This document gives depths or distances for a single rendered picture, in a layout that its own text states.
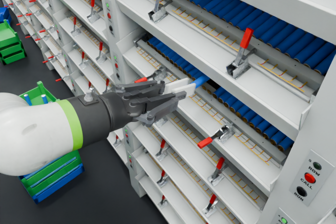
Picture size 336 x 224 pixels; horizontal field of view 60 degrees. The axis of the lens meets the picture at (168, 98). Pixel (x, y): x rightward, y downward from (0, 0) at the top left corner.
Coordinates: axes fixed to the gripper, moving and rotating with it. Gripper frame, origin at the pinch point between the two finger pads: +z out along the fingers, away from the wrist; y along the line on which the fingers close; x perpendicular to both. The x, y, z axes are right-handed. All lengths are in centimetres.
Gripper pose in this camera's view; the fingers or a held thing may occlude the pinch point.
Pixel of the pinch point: (179, 89)
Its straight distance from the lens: 67.4
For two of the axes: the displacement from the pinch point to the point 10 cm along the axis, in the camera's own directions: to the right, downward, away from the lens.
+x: -1.6, 8.1, 5.6
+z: 7.7, -2.6, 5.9
